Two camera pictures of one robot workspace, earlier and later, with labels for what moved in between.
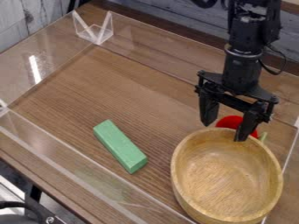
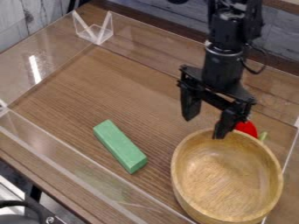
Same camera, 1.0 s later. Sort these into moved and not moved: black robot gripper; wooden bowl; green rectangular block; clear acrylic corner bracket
Moved: black robot gripper
Not moved: wooden bowl; green rectangular block; clear acrylic corner bracket
